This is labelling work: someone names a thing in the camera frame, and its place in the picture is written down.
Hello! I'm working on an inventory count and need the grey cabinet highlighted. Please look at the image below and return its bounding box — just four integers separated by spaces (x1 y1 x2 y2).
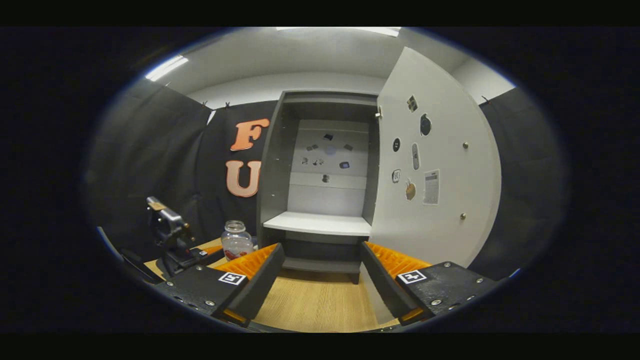
256 90 381 285

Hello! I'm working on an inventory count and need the clear glass bottle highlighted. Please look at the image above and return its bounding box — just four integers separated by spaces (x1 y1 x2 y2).
221 220 255 262

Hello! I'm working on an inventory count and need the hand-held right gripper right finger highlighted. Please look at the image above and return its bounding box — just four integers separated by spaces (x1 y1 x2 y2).
359 241 502 327

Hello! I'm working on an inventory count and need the black backdrop cloth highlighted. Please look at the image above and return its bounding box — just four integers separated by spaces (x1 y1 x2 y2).
85 77 568 281

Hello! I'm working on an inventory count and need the long ceiling light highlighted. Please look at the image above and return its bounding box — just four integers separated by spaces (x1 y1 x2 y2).
145 55 190 82

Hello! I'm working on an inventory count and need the beige cabinet door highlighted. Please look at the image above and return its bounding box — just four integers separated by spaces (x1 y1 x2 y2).
369 46 502 268

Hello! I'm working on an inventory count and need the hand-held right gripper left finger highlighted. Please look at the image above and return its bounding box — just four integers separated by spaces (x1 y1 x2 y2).
152 242 286 329

